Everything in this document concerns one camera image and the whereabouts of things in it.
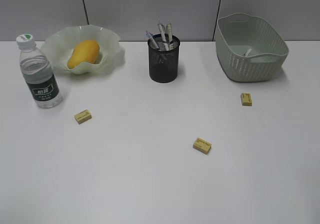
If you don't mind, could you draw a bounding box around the pale green woven basket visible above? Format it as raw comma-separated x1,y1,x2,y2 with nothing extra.
215,13,289,83

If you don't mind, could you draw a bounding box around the black mesh pen holder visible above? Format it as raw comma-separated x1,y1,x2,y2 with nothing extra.
147,35,181,83

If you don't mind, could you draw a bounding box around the white pen grey grip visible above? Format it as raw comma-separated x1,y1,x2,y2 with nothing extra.
157,20,169,51

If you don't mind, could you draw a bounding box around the clear water bottle green label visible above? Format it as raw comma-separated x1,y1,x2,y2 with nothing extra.
16,34,63,109

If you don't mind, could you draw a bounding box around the pale green wavy plate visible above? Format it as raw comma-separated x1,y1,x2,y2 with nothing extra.
40,24,121,75

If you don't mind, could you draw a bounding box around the yellow mango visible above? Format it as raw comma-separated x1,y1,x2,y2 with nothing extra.
67,40,100,69

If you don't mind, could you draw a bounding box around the yellow eraser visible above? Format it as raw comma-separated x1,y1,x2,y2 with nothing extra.
74,109,92,125
240,93,253,106
192,137,212,155

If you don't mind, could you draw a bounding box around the waste paper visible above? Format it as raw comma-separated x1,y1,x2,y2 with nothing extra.
243,48,252,57

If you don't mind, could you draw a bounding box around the white pen beige grip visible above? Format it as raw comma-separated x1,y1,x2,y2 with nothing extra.
166,23,174,50

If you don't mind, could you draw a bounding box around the blue clip pen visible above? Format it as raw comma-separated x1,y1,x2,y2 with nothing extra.
145,30,160,50

